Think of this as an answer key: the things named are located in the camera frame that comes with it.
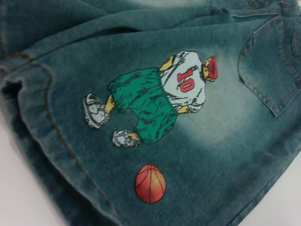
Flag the blue denim shorts with print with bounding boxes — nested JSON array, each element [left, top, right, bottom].
[[0, 0, 301, 226]]

